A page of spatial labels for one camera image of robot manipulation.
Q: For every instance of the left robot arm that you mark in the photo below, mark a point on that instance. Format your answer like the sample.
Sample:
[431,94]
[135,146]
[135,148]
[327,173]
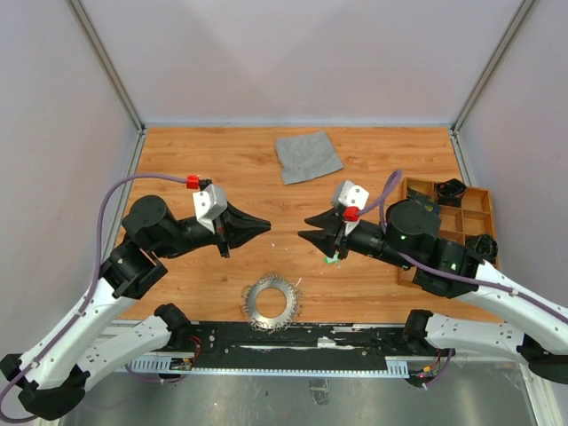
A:
[54,376]

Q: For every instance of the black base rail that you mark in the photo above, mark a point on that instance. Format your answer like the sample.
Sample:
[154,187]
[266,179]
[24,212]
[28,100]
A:
[300,346]

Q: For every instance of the rolled dark tie right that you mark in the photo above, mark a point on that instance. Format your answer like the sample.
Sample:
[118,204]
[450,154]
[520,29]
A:
[483,244]

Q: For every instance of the green key tag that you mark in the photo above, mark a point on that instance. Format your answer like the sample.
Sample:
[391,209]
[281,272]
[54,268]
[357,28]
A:
[332,259]

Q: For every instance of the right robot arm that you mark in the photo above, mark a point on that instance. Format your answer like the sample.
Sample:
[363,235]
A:
[533,330]

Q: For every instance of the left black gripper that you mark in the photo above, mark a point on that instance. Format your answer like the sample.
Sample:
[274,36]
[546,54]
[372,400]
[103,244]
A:
[236,227]

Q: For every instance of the wooden compartment tray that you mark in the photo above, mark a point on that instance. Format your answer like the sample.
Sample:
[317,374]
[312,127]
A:
[475,216]

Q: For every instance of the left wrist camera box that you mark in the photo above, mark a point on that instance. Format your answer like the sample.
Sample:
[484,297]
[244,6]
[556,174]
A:
[209,204]

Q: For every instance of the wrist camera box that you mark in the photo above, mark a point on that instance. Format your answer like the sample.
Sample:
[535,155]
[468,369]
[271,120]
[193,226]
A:
[209,204]
[350,199]

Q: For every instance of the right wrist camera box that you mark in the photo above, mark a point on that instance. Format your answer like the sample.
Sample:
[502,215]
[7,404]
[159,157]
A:
[350,199]

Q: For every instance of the rolled black tie top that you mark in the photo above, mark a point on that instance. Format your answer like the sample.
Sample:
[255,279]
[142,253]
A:
[450,193]

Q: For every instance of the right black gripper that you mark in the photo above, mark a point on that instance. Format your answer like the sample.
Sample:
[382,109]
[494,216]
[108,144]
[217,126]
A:
[329,222]

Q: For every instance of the grey cloth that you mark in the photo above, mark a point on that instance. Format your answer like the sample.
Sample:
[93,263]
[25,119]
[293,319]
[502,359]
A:
[306,157]

